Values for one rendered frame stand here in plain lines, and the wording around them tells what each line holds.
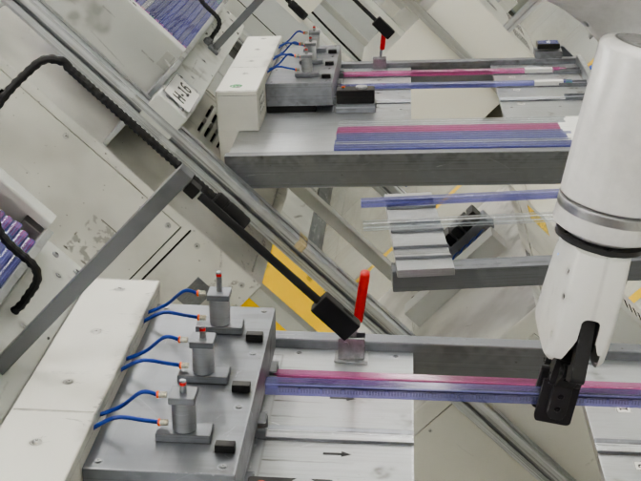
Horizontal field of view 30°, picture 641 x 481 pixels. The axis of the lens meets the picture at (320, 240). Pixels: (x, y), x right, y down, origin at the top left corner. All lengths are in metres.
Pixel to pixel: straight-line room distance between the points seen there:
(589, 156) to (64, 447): 0.50
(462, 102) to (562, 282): 4.78
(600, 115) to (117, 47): 1.39
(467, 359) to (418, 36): 4.36
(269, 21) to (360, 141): 6.72
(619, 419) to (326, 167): 0.97
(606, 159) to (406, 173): 1.18
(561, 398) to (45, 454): 0.44
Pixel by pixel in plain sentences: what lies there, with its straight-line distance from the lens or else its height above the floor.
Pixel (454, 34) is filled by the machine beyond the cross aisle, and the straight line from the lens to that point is 5.68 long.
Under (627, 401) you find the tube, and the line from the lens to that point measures 1.08.
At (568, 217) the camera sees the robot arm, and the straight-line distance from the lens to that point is 0.98.
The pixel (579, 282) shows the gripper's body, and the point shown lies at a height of 1.07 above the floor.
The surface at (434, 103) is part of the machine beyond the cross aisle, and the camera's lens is 5.76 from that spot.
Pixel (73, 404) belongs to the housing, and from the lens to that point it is 1.13.
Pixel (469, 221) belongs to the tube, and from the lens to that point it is 1.62.
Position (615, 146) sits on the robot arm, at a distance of 0.95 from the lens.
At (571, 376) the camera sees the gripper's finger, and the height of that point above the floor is 1.02.
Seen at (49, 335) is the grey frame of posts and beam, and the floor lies 1.32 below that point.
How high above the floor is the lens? 1.44
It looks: 12 degrees down
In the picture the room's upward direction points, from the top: 48 degrees counter-clockwise
